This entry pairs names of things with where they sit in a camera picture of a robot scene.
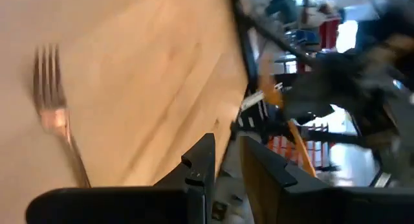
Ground red cart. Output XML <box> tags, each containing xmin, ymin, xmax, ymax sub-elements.
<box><xmin>316</xmin><ymin>0</ymin><xmax>341</xmax><ymax>52</ymax></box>

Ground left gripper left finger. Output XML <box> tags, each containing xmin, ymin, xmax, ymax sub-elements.
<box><xmin>154</xmin><ymin>133</ymin><xmax>216</xmax><ymax>224</ymax></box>

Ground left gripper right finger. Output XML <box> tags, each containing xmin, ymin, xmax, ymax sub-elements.
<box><xmin>239</xmin><ymin>136</ymin><xmax>329</xmax><ymax>224</ymax></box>

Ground rose gold fork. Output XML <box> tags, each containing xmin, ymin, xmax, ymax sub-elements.
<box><xmin>32</xmin><ymin>44</ymin><xmax>92</xmax><ymax>188</ymax></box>

